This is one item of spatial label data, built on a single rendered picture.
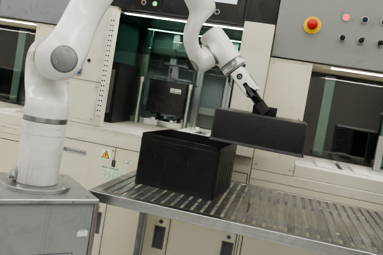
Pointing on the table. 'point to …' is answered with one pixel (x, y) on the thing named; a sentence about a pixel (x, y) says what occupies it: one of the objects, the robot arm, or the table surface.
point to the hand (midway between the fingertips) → (262, 107)
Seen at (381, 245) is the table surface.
